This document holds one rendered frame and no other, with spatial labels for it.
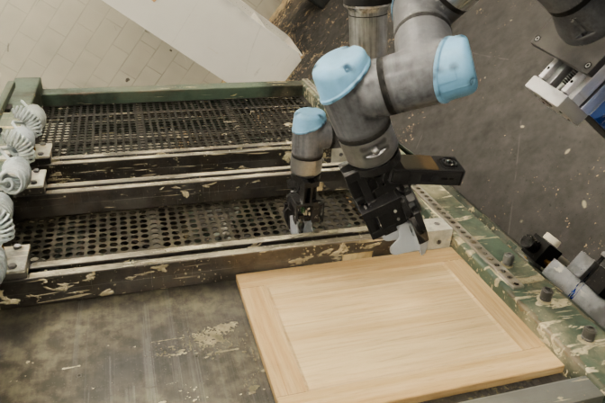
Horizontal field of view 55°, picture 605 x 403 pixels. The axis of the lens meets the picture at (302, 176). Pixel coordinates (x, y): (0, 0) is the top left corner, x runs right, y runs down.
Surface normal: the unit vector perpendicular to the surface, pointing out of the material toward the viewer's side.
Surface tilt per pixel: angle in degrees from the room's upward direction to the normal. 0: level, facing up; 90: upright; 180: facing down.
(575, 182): 0
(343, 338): 55
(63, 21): 90
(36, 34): 90
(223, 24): 90
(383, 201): 28
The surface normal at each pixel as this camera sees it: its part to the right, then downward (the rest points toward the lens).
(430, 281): 0.05, -0.90
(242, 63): 0.23, 0.50
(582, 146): -0.75, -0.46
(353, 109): -0.14, 0.63
